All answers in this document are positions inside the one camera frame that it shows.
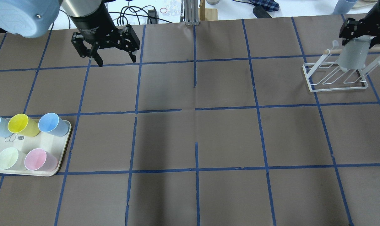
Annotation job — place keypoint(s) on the white wire cup rack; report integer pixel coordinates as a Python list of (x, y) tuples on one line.
[(326, 75)]

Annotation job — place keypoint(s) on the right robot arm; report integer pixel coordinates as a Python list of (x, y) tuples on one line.
[(368, 25)]

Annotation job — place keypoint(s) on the yellow cup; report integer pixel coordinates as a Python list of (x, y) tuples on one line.
[(23, 125)]

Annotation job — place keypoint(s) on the aluminium frame post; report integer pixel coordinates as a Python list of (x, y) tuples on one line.
[(190, 12)]

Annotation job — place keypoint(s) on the black power adapter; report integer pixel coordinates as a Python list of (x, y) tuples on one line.
[(260, 12)]

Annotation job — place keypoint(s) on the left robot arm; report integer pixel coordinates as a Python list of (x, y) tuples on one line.
[(32, 18)]

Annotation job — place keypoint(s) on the blue plaid folded umbrella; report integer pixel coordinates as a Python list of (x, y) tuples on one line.
[(268, 5)]

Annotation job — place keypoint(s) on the translucent white cup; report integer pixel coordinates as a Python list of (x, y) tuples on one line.
[(354, 54)]

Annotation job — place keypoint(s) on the pale green cup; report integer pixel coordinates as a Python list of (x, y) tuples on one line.
[(12, 159)]

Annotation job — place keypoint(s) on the cream plastic tray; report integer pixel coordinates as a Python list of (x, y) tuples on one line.
[(50, 143)]

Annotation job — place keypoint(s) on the pink cup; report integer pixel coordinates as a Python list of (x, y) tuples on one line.
[(40, 160)]

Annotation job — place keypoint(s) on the wooden mug tree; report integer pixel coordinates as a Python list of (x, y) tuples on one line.
[(207, 14)]

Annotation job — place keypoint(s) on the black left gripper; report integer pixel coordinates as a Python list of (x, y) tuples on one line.
[(91, 25)]

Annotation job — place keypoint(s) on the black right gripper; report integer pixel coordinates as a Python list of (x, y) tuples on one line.
[(379, 26)]

